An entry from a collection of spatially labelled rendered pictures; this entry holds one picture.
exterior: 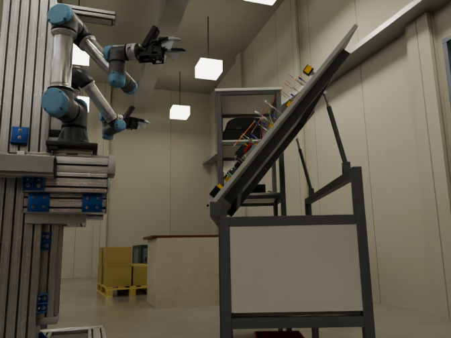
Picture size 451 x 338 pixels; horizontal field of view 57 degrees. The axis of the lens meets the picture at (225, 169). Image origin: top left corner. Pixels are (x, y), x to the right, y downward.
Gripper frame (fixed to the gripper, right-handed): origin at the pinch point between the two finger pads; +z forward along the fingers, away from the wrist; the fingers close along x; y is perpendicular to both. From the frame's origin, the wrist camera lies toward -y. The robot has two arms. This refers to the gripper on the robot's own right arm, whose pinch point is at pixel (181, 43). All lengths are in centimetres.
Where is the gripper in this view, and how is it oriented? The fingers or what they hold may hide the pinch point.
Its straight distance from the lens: 194.6
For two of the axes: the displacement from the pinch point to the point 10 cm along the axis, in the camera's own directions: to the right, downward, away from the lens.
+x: -1.3, -3.1, -9.4
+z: 9.9, -0.4, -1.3
